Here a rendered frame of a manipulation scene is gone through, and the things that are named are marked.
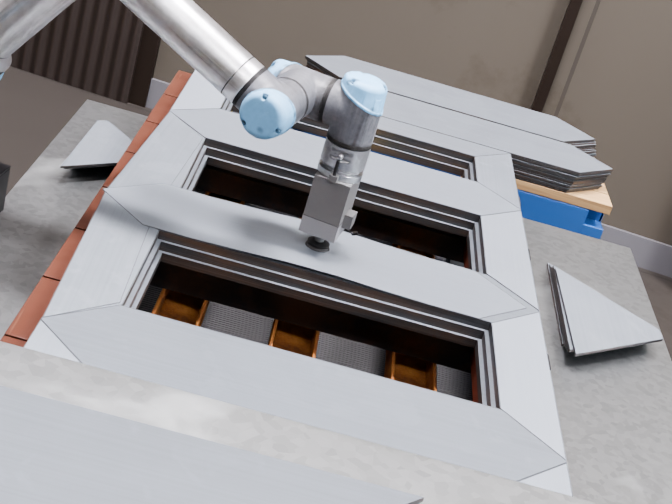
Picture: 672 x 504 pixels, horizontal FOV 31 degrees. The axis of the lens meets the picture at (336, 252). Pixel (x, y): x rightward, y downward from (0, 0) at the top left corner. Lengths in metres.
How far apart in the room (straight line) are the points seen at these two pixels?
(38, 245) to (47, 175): 0.30
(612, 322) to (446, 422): 0.72
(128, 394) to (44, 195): 1.24
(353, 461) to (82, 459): 0.28
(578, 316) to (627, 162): 2.45
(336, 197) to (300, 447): 0.81
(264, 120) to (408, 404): 0.47
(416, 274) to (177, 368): 0.58
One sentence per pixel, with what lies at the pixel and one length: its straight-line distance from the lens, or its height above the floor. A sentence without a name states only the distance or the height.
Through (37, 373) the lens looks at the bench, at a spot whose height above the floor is 1.05.
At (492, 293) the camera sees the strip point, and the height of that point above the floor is 0.86.
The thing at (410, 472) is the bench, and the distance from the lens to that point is 1.22.
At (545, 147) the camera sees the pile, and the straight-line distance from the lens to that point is 2.96.
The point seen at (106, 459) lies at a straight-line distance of 1.08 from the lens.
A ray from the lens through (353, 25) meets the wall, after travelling 4.63.
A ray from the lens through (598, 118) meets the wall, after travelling 4.66.
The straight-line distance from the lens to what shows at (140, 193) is 2.07.
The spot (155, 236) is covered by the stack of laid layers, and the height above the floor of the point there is 0.86.
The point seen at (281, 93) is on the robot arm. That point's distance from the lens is 1.80.
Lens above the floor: 1.72
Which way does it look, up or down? 25 degrees down
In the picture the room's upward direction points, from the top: 17 degrees clockwise
